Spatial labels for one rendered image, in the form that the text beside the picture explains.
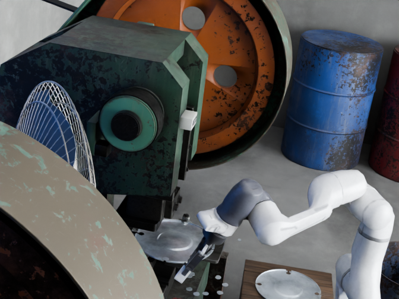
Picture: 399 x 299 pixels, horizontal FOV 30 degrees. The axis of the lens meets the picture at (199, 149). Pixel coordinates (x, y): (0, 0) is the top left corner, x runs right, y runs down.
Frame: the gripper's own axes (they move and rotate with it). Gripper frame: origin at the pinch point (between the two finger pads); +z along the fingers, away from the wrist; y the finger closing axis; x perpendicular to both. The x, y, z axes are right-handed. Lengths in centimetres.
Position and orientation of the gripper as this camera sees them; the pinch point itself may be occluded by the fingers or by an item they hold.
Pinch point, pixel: (183, 272)
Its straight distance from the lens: 236.8
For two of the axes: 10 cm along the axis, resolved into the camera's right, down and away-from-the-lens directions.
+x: -8.2, -5.7, -0.3
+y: 2.2, -3.6, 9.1
